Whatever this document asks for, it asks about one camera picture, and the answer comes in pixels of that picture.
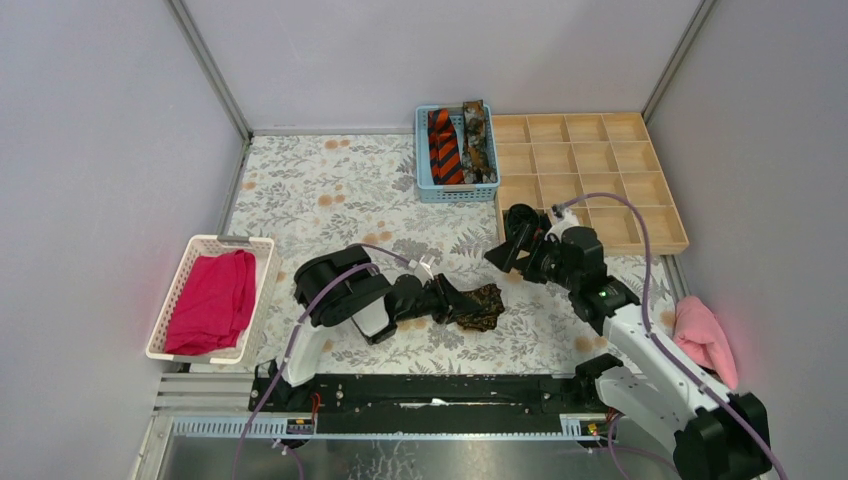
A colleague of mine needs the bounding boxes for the wooden compartment tray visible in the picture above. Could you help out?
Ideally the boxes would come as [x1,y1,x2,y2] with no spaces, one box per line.
[492,112,690,255]

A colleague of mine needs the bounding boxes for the dark green rolled tie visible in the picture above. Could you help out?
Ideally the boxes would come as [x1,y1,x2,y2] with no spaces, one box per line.
[503,203,551,242]

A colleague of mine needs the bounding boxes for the floral patterned tablecloth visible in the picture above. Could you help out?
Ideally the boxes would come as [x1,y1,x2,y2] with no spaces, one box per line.
[218,134,694,376]

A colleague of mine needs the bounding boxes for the pink cloth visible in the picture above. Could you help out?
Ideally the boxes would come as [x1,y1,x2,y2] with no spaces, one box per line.
[672,296,739,389]

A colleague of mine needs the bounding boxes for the white plastic basket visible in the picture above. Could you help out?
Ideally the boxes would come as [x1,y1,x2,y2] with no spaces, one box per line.
[146,235,280,366]

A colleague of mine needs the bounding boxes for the red cloth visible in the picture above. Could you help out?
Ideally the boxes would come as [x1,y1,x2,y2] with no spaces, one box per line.
[165,250,256,356]

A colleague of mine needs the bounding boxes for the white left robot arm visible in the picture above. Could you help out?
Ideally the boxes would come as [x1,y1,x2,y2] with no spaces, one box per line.
[271,244,485,411]

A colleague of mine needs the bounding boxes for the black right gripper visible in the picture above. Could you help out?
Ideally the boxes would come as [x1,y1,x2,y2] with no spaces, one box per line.
[483,222,579,292]

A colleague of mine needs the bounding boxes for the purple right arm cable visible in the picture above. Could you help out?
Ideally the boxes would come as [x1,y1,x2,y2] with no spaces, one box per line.
[559,192,790,480]

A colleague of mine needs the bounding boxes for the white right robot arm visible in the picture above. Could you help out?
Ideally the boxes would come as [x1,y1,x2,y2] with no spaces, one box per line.
[484,224,776,479]

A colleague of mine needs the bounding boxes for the brown camouflage tie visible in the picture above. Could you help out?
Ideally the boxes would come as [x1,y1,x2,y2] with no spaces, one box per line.
[461,100,497,184]

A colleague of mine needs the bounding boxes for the blue plastic basket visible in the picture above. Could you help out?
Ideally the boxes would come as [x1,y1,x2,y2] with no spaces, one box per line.
[414,101,500,203]

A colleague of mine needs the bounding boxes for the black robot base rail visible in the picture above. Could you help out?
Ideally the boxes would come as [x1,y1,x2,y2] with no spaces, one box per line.
[248,374,610,435]

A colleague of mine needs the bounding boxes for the orange navy striped tie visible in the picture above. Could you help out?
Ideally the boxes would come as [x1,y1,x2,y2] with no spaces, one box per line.
[427,109,465,185]

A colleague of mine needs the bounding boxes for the black gold patterned tie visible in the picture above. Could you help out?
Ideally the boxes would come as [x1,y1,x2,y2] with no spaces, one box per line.
[453,283,506,332]

